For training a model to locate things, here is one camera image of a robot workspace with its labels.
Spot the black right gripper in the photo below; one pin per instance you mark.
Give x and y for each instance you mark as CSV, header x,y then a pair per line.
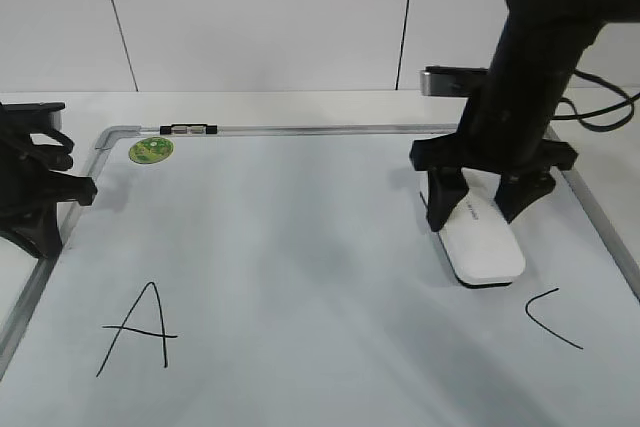
x,y
523,163

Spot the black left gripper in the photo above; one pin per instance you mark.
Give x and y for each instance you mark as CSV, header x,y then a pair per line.
x,y
34,180

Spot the white whiteboard eraser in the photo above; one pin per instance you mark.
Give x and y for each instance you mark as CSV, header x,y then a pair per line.
x,y
479,245

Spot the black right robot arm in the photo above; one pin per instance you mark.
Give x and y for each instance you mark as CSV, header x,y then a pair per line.
x,y
510,104

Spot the green round magnet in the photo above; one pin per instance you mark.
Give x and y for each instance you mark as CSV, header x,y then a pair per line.
x,y
151,150

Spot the black silver marker clip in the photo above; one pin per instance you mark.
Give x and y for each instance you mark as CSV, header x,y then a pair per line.
x,y
188,129

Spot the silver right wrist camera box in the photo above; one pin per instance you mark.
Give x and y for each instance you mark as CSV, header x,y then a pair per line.
x,y
452,82

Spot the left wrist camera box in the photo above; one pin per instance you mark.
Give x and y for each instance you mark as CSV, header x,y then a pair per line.
x,y
35,117

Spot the white board with aluminium frame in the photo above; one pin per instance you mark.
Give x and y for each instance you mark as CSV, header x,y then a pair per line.
x,y
282,278

